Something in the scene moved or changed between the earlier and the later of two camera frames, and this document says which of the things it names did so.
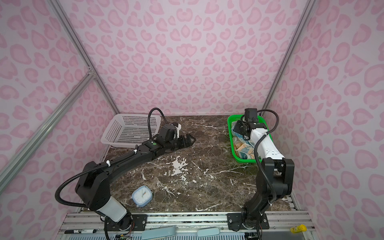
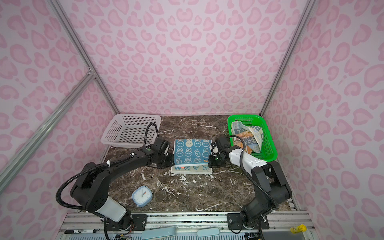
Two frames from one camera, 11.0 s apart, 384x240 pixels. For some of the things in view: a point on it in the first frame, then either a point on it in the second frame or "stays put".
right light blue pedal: x=209 y=232 stays put
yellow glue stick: x=298 y=228 stays put
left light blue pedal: x=158 y=233 stays put
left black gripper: x=184 y=144 to x=171 y=161
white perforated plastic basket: x=129 y=130 stays put
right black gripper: x=237 y=127 to x=211 y=163
